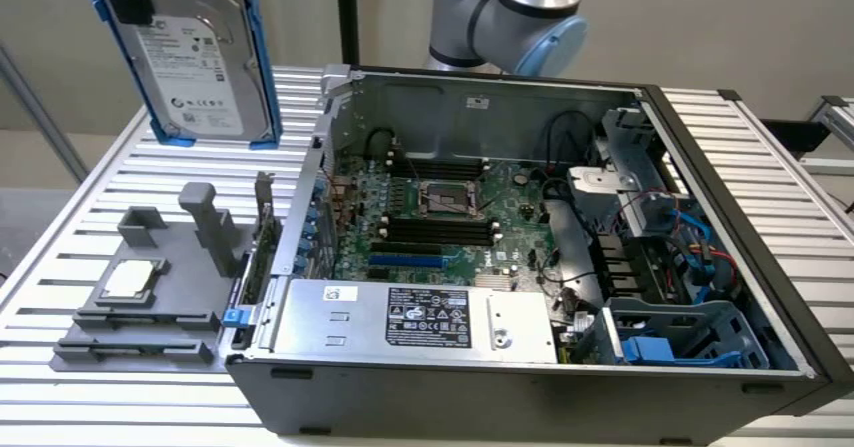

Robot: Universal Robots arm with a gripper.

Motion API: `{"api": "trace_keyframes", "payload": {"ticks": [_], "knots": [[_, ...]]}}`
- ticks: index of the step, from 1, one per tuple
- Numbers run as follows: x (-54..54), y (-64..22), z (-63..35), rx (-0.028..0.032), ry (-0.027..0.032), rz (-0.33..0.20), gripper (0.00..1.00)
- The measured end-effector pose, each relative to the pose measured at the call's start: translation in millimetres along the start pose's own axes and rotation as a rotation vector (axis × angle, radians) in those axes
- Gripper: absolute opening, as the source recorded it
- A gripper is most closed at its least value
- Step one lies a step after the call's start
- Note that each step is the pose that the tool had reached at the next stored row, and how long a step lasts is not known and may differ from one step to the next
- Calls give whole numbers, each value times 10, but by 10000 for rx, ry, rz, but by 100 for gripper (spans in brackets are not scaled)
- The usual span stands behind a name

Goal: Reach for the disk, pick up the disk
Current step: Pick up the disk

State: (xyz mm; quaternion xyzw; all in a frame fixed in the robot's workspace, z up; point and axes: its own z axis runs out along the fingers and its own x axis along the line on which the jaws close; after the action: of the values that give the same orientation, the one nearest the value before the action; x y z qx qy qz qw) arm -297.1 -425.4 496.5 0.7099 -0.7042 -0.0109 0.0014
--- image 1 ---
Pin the blue expansion slot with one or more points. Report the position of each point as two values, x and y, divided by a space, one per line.
407 261

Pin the metal CPU socket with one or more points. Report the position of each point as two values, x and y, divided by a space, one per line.
448 198

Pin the silver chipset heatsink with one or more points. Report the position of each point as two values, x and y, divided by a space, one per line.
497 282

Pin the white case sticker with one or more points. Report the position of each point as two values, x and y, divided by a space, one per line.
478 102

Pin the green motherboard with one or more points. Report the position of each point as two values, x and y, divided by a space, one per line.
514 227

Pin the blue-grey plastic disk bay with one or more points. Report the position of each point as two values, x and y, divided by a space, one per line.
674 322

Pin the black open PC case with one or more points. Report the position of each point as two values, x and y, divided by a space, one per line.
468 397

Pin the metal drive cage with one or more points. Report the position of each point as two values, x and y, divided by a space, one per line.
628 167

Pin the green graphics card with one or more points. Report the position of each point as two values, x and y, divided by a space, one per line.
266 232

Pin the grey parts rack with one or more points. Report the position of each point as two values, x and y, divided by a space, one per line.
181 287

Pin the blue plastic disk carrier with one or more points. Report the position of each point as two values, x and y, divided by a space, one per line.
262 52

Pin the silver power supply unit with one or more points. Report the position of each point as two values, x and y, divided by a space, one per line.
361 327

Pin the aluminium frame post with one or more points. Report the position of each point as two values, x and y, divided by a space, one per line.
41 112

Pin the silver hard disk drive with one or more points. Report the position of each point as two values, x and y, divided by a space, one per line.
194 67

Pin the black vertical pole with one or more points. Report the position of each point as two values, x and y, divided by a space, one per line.
347 12

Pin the black expansion slot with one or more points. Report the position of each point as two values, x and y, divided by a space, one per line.
407 248

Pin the RAM stick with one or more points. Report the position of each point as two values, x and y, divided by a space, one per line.
143 322
121 351

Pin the black RAM slot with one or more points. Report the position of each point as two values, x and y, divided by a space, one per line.
441 238
434 163
441 223
434 173

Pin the silver CPU chip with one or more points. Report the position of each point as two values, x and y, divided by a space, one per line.
130 279

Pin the blue case latch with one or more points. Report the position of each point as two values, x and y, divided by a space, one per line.
233 317

